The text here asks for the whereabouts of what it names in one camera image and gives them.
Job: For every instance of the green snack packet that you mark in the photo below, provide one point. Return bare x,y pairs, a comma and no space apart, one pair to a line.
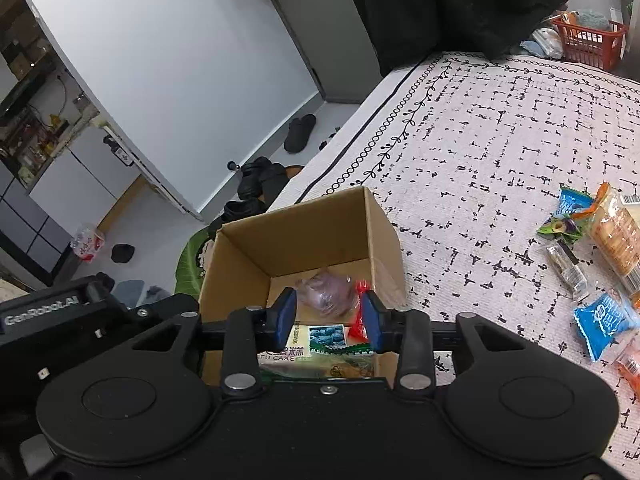
320,369

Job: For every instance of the blue-grey mat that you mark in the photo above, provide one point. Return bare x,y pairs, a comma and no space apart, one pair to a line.
129,294

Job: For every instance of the red plastic basket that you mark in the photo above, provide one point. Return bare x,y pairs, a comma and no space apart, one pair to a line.
590,47

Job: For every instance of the black shoe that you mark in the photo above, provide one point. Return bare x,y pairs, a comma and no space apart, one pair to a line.
276,182
245,210
255,175

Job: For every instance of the grey door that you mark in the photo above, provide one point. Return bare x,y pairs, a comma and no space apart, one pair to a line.
310,20

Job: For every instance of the green cartoon mat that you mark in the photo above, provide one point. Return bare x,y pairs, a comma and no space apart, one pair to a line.
192,265

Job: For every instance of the blue snack packet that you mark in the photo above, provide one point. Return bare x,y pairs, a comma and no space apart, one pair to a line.
570,205
605,320

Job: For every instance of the orange biscuit packet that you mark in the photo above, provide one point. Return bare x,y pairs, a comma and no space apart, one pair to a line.
617,240

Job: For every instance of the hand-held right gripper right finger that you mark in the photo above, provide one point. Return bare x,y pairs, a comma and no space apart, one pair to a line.
372,320

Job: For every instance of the clear dark bar packet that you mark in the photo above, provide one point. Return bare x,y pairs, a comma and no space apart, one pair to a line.
567,265

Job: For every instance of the white long cake packet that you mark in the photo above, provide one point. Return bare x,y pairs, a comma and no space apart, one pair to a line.
325,337

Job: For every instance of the small orange snack packet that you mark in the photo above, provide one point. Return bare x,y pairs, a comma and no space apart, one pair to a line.
629,362

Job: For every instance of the black spray bottle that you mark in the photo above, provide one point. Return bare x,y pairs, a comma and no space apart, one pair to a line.
119,150

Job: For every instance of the black coat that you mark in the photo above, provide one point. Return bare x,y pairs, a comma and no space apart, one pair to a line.
450,10

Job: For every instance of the pale blue cloth pile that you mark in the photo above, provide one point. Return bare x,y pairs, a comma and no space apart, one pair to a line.
542,42

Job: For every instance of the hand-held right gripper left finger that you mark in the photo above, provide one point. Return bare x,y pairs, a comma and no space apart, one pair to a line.
287,310

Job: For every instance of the black slipper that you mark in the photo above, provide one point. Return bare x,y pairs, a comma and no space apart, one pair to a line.
123,253
300,132

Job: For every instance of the red snack packet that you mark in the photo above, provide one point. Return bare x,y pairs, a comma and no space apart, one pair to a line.
356,327

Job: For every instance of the white kitchen cabinet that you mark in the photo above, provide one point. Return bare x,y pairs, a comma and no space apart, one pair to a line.
85,180

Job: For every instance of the printed blanket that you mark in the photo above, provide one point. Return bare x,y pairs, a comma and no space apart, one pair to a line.
500,160

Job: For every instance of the teal grey cloth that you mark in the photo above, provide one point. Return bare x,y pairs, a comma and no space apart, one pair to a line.
592,19

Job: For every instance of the purple clear snack packet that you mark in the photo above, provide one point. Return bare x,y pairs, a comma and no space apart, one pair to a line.
325,292

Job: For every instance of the pink bottle pack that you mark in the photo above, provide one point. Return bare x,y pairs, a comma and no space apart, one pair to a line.
87,244

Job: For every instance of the grey fluffy mat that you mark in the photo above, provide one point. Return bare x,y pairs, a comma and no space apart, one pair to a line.
157,295

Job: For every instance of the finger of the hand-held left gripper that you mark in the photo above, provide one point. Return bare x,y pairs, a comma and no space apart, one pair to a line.
150,312

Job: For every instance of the cardboard box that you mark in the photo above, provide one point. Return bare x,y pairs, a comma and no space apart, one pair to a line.
385,240

